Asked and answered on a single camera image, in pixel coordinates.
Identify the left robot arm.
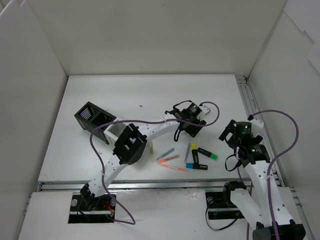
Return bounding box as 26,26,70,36
75,101,211,210

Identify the neon orange pen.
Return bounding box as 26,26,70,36
158,163,188,172

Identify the yellow pen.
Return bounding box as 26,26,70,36
149,141,155,163

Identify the aluminium rail front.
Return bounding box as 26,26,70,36
34,178,237,192

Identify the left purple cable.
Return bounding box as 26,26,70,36
89,101,221,225

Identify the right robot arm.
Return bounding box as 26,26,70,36
219,119,306,240

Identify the orange brown pen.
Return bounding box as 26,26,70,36
158,154,180,163

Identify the blue highlighter marker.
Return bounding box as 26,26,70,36
185,163,208,171

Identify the aluminium rail right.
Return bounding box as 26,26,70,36
236,74,316,240

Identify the white slotted desk organizer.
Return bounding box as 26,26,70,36
103,122,128,146

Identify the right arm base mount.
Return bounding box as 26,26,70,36
205,184,244,232

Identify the green highlighter marker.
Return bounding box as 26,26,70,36
197,147,218,160

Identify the purple pen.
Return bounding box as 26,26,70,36
184,142,192,163

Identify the yellow highlighter marker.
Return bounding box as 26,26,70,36
190,143,200,164

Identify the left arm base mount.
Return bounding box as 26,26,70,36
68,183,116,224

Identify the aluminium rail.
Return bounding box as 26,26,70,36
236,74,316,240
34,178,237,192

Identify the blue pen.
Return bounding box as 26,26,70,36
156,148,175,161

